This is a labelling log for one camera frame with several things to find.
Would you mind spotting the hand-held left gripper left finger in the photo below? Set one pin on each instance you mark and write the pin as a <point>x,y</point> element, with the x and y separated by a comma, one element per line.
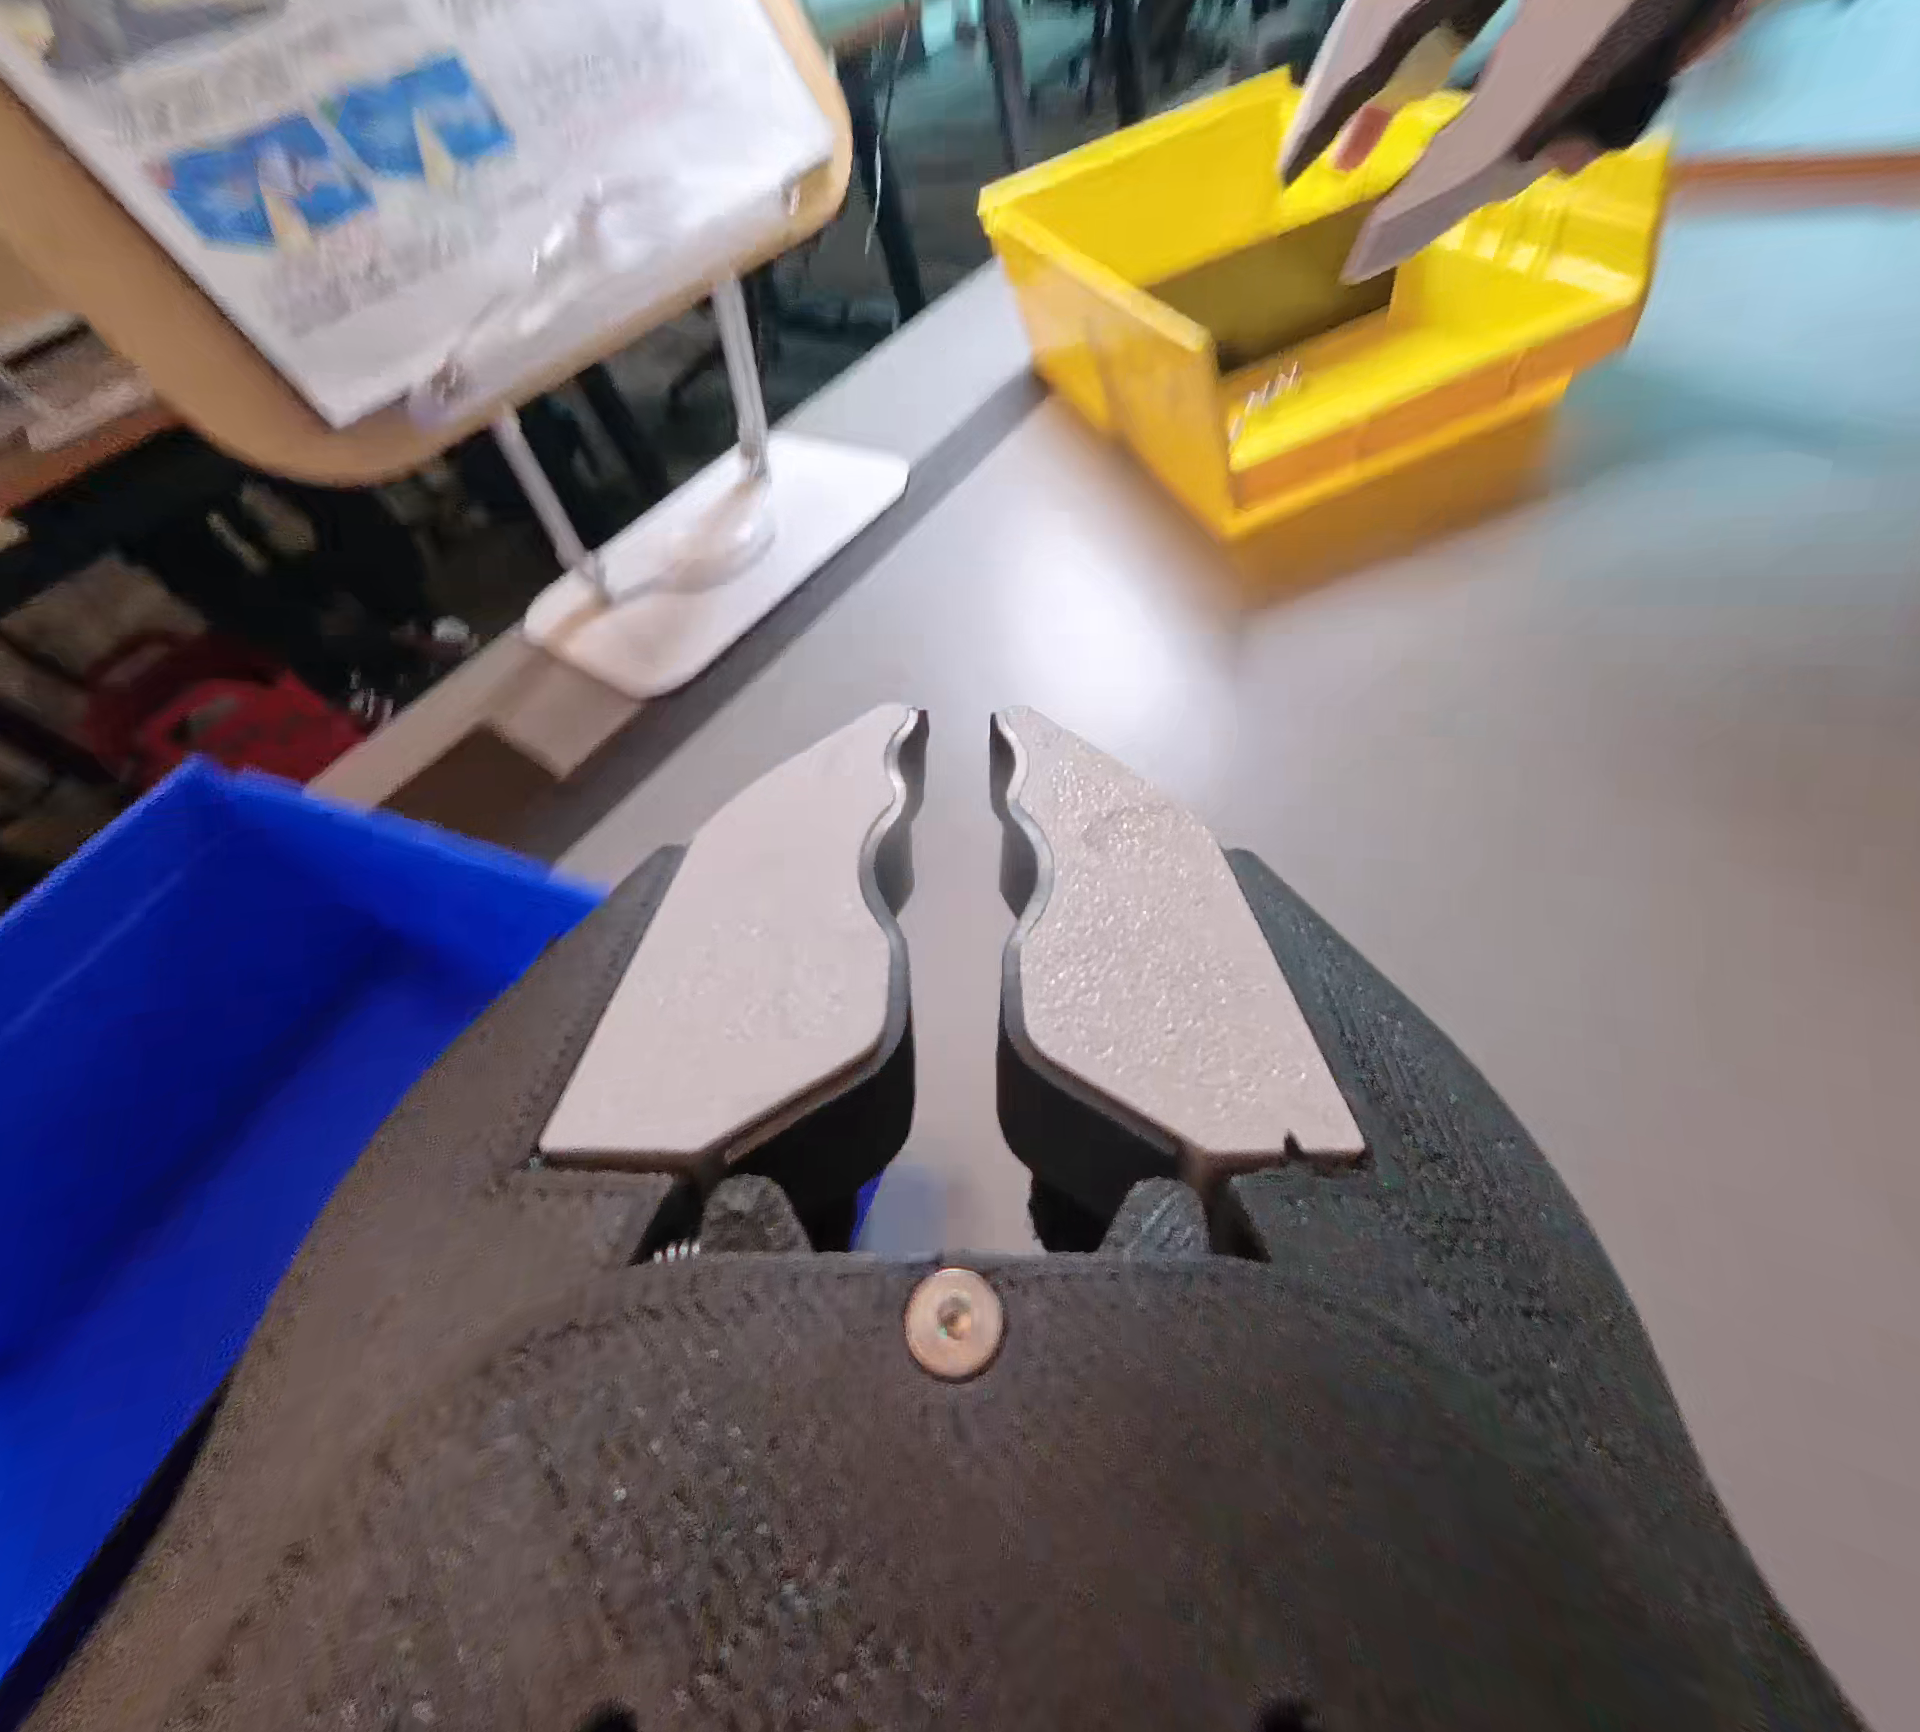
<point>750,982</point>

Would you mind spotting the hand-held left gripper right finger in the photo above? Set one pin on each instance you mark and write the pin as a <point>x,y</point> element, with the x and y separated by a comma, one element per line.
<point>1171,996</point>

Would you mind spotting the yellow plastic bin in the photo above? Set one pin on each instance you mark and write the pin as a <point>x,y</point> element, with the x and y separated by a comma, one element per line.
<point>1094,262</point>

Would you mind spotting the blue plastic bin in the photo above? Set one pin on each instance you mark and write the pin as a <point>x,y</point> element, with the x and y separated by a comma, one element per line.
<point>180,1013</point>

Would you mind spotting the person's right hand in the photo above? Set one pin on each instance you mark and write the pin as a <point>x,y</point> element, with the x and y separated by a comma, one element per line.
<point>1362,134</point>

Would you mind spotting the black bin divider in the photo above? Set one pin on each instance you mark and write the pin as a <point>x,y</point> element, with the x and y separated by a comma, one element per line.
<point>1275,292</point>

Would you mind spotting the red floor bin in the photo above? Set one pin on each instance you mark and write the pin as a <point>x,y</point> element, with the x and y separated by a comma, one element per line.
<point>225,713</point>

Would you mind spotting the instruction sheet on stand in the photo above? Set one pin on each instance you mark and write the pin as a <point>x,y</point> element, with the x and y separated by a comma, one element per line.
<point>150,262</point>

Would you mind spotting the printed instruction sheet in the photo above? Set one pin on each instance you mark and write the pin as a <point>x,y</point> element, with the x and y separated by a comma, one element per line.
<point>375,113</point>

